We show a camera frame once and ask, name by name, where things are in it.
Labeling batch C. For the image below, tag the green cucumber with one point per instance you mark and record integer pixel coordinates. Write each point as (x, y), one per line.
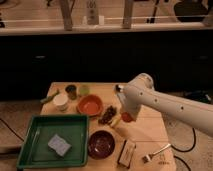
(49, 98)

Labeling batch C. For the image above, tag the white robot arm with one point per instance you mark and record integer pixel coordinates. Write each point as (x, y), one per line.
(140, 91)

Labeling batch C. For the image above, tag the yellow corn cob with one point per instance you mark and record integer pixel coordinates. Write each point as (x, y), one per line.
(115, 121)

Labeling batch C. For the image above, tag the orange bowl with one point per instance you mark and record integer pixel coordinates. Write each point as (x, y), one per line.
(91, 105)

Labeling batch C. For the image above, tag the grey folded cloth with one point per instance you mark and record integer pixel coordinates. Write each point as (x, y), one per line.
(121, 98)

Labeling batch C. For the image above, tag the green cup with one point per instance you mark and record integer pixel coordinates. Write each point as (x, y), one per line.
(84, 90)

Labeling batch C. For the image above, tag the white paper cup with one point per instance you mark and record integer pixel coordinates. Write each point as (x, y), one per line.
(60, 101)

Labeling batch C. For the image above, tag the bunch of dark grapes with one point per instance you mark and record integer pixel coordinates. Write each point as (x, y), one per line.
(110, 112)

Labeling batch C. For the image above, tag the dark red bowl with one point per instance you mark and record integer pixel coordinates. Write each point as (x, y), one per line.
(101, 144)

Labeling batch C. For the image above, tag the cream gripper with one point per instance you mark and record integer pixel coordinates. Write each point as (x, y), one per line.
(133, 112)

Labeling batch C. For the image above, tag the green plastic tray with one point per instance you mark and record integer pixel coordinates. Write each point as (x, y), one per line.
(35, 152)

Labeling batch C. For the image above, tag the orange-red apple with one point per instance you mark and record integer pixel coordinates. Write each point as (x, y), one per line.
(126, 117)

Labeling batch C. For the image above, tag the black-framed white card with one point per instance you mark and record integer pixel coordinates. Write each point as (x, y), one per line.
(126, 153)

